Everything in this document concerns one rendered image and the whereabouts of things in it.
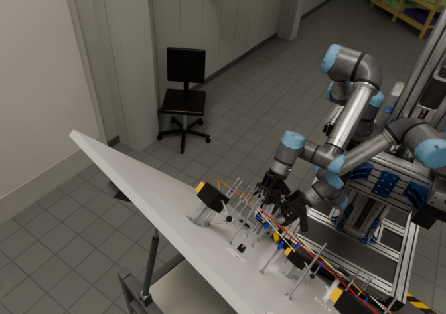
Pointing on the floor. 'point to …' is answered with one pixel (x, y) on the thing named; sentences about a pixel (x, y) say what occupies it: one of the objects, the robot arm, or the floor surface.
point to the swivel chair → (196, 96)
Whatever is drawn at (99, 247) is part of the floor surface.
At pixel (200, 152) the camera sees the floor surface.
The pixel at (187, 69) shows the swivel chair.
